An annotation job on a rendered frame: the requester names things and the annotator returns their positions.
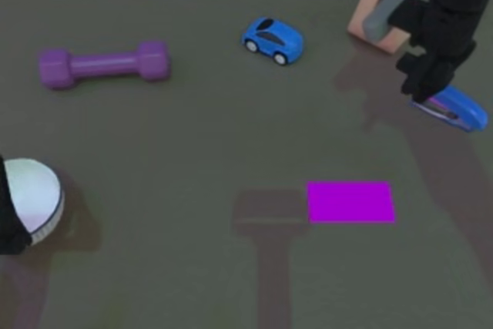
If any peach tape dispenser grey roller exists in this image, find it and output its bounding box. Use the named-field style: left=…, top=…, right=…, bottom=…
left=347, top=0, right=433, bottom=55

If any blue stapler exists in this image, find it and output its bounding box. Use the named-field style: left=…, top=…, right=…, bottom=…
left=409, top=85, right=489, bottom=133

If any purple dumbbell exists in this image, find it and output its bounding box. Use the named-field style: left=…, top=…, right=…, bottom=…
left=38, top=40, right=172, bottom=92

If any blue toy car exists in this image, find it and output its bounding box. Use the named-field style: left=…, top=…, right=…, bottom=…
left=240, top=16, right=305, bottom=69

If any magenta rectangular mat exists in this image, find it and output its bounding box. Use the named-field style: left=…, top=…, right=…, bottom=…
left=307, top=180, right=397, bottom=225

